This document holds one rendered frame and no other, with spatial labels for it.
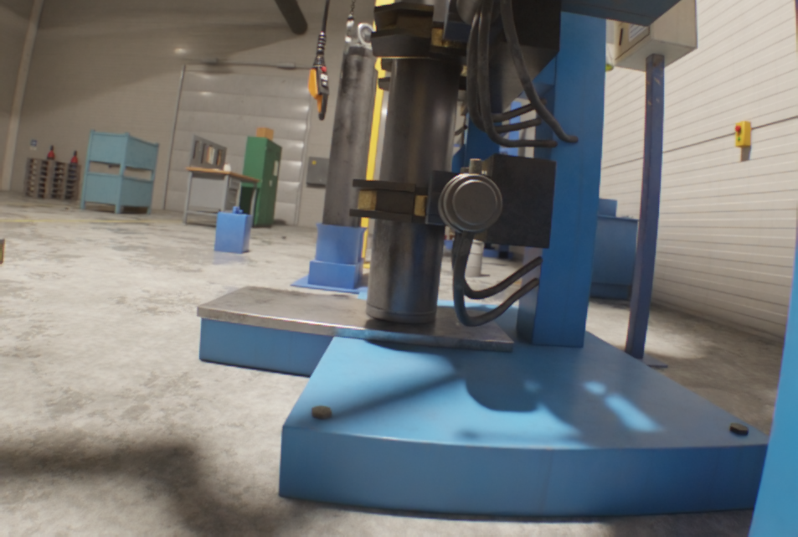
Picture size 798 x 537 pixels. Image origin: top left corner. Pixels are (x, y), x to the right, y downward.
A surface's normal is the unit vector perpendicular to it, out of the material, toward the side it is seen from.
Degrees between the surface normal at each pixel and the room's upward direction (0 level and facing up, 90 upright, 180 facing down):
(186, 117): 90
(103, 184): 90
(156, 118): 90
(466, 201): 90
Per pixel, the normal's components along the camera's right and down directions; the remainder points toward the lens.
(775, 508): -0.99, -0.11
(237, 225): 0.15, -0.02
